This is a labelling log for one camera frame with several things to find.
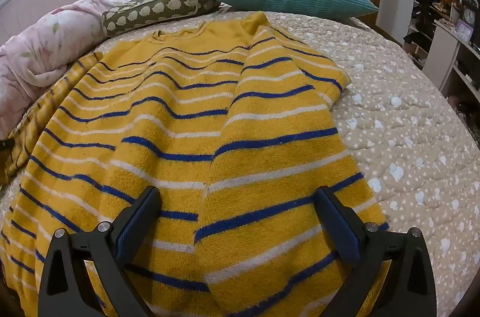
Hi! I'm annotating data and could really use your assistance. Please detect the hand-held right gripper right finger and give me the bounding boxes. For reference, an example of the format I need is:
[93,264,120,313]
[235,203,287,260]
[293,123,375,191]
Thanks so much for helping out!
[315,186,437,317]

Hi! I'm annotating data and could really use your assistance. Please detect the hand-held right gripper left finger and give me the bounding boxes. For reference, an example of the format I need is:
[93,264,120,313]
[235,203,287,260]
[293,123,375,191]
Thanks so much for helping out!
[37,186,162,317]

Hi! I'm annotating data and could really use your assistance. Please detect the yellow striped knit sweater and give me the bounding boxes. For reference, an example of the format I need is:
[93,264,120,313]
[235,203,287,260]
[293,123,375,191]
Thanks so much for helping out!
[0,12,391,317]

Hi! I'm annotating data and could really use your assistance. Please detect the beige dotted bedspread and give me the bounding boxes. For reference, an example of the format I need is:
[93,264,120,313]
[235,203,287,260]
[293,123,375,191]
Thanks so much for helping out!
[0,2,480,317]

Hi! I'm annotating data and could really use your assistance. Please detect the pink floral quilt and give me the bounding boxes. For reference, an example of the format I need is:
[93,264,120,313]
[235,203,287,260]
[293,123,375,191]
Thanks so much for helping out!
[0,0,164,140]

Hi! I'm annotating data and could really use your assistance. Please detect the white shelf unit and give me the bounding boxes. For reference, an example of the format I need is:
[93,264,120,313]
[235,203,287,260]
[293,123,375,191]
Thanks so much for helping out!
[403,0,480,100]

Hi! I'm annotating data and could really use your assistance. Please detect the olive patterned pillow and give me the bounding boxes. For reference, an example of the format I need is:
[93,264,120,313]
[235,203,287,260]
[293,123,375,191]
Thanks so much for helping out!
[102,0,222,38]

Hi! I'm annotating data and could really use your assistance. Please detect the purple table clock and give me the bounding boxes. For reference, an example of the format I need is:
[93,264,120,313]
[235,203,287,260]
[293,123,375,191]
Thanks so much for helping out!
[455,19,473,40]

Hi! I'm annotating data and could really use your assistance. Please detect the pink rounded headboard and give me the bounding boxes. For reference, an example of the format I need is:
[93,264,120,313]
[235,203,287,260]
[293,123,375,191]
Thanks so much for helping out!
[0,0,81,44]

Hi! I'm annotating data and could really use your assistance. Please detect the black table clock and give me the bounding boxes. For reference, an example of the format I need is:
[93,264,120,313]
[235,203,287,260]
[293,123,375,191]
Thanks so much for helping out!
[460,0,479,27]

